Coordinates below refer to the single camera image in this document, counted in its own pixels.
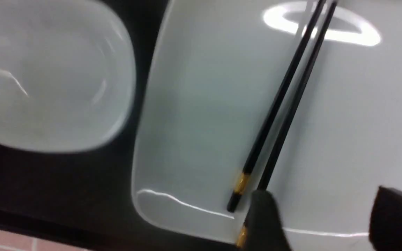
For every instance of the large white rice plate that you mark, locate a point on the large white rice plate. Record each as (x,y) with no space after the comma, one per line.
(216,68)

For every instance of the small white bowl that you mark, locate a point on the small white bowl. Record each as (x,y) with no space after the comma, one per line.
(67,74)

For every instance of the black serving tray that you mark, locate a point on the black serving tray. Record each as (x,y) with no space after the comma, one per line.
(84,199)

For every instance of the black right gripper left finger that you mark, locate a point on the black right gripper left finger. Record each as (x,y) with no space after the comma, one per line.
(264,225)

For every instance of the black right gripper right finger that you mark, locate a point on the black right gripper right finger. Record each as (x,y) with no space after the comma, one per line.
(385,230)

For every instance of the black chopstick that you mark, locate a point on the black chopstick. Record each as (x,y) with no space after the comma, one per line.
(294,104)
(274,108)

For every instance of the pink checked tablecloth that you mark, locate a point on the pink checked tablecloth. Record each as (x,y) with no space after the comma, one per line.
(13,242)

